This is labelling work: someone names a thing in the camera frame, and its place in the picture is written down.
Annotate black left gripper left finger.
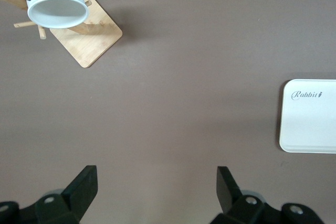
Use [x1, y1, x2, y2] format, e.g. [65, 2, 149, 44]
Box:
[34, 165, 99, 224]

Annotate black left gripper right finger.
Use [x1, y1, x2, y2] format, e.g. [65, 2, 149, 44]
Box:
[209, 166, 283, 224]

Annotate white mug black handle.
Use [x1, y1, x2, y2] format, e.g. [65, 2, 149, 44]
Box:
[0, 0, 89, 29]

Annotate white rabbit print tray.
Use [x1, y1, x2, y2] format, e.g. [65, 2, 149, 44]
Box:
[278, 79, 336, 154]

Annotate wooden mug tree stand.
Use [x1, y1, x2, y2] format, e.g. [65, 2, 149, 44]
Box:
[0, 0, 123, 69]

